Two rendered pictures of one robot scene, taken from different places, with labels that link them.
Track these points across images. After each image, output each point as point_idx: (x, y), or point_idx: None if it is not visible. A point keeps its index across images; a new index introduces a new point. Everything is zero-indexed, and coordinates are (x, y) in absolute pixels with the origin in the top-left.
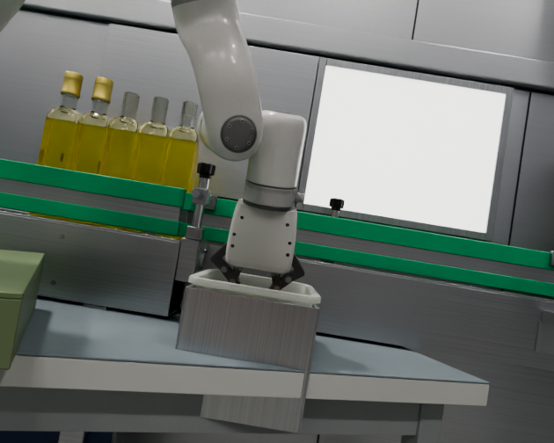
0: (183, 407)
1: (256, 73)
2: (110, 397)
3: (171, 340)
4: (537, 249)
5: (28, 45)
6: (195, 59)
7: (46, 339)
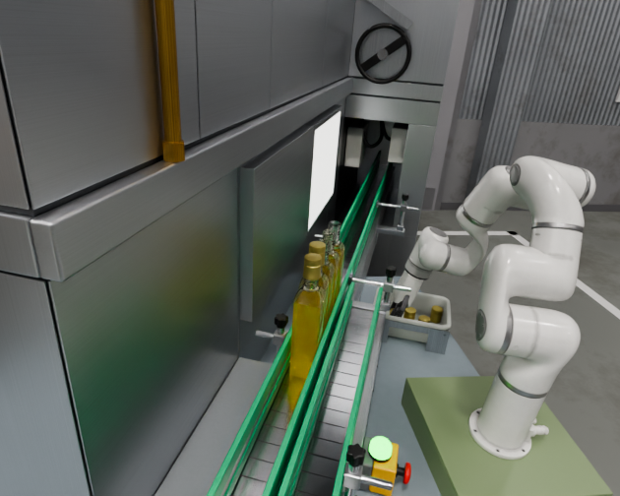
0: None
1: (300, 157)
2: None
3: (429, 354)
4: None
5: (194, 238)
6: (485, 249)
7: None
